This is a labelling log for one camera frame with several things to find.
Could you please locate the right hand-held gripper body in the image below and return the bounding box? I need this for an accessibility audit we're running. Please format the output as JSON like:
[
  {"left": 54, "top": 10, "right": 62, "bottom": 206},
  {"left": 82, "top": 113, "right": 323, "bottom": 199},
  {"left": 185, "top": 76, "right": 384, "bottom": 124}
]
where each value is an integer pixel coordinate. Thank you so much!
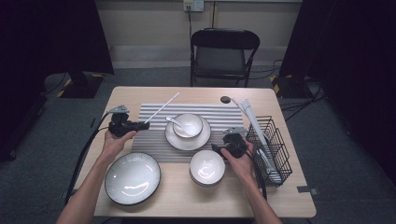
[{"left": 222, "top": 125, "right": 249, "bottom": 159}]

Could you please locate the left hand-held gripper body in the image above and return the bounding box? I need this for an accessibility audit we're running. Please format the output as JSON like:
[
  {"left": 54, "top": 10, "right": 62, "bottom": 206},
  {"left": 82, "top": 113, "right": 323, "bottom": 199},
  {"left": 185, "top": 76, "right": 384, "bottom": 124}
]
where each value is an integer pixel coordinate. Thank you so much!
[{"left": 106, "top": 105, "right": 136, "bottom": 138}]

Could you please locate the white chopstick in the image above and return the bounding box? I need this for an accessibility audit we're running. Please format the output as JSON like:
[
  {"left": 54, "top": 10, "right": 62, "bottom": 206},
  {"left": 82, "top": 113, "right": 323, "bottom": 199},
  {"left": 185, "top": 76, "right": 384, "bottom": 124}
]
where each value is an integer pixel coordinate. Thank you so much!
[
  {"left": 144, "top": 91, "right": 180, "bottom": 124},
  {"left": 241, "top": 97, "right": 272, "bottom": 157},
  {"left": 231, "top": 96, "right": 251, "bottom": 119}
]

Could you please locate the white ribbed plate dark rim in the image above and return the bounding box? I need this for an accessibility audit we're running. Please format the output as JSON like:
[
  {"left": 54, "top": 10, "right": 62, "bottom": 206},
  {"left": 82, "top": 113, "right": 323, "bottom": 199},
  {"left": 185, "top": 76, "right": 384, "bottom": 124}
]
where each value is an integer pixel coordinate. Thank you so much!
[
  {"left": 164, "top": 115, "right": 212, "bottom": 152},
  {"left": 104, "top": 151, "right": 162, "bottom": 207}
]

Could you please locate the white ceramic spoon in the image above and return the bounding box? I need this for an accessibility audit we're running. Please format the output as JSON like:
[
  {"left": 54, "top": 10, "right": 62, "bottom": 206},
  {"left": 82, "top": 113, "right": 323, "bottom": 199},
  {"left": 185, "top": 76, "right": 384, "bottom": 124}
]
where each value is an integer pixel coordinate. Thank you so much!
[
  {"left": 164, "top": 115, "right": 192, "bottom": 132},
  {"left": 256, "top": 148, "right": 283, "bottom": 184}
]

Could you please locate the white bowl dark rim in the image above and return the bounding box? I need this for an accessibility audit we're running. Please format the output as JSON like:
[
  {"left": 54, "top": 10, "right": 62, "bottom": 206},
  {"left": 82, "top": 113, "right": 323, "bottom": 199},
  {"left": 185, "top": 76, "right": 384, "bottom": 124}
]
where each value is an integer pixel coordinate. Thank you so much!
[
  {"left": 189, "top": 149, "right": 226, "bottom": 188},
  {"left": 172, "top": 112, "right": 204, "bottom": 139}
]

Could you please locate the black wire basket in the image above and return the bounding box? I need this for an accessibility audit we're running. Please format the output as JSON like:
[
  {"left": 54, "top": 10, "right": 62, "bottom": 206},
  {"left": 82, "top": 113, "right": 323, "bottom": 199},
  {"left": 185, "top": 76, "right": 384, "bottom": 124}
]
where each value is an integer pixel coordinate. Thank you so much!
[{"left": 246, "top": 115, "right": 293, "bottom": 188}]

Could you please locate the person's left hand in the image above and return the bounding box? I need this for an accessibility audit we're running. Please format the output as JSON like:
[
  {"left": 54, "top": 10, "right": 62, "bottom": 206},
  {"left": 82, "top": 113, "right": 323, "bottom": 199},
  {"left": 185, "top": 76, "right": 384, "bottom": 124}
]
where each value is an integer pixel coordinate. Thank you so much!
[{"left": 100, "top": 130, "right": 137, "bottom": 164}]

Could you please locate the person's right hand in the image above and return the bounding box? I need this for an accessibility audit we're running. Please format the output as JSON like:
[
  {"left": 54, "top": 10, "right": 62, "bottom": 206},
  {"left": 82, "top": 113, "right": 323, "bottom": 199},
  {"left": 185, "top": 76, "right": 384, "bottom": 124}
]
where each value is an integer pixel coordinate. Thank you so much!
[{"left": 219, "top": 139, "right": 256, "bottom": 185}]

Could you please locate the striped brown white placemat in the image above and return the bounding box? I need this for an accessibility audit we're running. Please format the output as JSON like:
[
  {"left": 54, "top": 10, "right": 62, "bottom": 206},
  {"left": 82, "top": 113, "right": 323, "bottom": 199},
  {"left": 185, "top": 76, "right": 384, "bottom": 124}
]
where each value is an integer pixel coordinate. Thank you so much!
[{"left": 130, "top": 103, "right": 250, "bottom": 164}]

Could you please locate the black stand base yellow tape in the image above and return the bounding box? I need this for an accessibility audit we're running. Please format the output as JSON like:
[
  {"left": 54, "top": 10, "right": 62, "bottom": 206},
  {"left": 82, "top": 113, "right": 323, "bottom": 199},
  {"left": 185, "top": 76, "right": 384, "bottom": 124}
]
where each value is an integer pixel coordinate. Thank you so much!
[
  {"left": 269, "top": 74, "right": 314, "bottom": 100},
  {"left": 56, "top": 70, "right": 106, "bottom": 100}
]

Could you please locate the grey round floor plate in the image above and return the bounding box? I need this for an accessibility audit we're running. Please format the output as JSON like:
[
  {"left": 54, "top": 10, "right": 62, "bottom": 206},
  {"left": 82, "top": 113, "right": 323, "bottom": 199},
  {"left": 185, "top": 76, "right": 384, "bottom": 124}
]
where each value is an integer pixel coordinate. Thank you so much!
[{"left": 43, "top": 72, "right": 71, "bottom": 96}]

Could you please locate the grey floor tape piece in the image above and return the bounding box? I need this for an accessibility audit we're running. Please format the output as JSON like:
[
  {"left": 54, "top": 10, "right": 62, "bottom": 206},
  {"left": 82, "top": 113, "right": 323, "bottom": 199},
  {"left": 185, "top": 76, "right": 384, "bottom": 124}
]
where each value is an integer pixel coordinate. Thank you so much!
[{"left": 296, "top": 185, "right": 319, "bottom": 196}]

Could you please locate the black folding chair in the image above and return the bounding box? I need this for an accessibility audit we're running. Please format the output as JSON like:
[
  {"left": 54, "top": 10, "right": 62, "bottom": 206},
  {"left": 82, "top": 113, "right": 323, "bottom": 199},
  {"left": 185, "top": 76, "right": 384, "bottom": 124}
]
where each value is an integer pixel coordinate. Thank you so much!
[{"left": 190, "top": 27, "right": 261, "bottom": 88}]

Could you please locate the black curtain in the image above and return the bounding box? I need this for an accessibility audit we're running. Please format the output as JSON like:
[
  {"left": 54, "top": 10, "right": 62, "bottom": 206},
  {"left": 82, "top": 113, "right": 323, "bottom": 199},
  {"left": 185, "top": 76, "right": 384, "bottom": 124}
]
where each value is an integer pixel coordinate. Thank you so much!
[
  {"left": 278, "top": 0, "right": 396, "bottom": 188},
  {"left": 0, "top": 0, "right": 115, "bottom": 162}
]

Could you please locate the right hand-held gripper cable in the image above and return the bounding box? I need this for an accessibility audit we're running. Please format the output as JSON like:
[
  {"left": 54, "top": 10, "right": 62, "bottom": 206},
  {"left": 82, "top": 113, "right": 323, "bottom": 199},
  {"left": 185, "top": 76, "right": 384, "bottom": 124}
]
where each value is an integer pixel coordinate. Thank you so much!
[{"left": 246, "top": 146, "right": 268, "bottom": 200}]

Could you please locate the hand-held gripper cable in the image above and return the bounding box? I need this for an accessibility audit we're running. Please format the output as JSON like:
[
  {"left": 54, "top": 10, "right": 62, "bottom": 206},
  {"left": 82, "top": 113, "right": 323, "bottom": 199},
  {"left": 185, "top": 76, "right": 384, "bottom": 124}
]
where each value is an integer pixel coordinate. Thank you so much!
[
  {"left": 246, "top": 146, "right": 268, "bottom": 200},
  {"left": 64, "top": 112, "right": 112, "bottom": 206}
]

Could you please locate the left hand-held gripper cable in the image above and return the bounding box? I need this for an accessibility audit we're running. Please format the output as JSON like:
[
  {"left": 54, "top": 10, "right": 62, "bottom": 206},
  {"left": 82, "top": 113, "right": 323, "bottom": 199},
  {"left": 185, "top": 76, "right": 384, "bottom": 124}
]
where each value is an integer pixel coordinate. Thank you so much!
[{"left": 64, "top": 112, "right": 112, "bottom": 206}]

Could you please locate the black floor cable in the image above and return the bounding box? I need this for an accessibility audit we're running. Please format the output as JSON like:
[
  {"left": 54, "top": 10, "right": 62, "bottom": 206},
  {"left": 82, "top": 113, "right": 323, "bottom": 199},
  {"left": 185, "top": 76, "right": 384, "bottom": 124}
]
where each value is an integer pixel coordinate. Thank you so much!
[{"left": 279, "top": 78, "right": 327, "bottom": 122}]

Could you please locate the black socket cable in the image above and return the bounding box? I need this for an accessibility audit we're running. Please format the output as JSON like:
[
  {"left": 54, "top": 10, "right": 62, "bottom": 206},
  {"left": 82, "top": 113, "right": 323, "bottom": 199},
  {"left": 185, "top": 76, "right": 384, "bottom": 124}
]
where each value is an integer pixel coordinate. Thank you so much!
[{"left": 186, "top": 5, "right": 193, "bottom": 41}]

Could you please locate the white wall socket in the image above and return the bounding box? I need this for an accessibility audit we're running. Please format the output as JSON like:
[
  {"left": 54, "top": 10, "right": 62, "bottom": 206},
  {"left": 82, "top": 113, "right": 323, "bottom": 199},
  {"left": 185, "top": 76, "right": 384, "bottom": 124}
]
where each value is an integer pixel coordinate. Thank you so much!
[{"left": 182, "top": 0, "right": 205, "bottom": 13}]

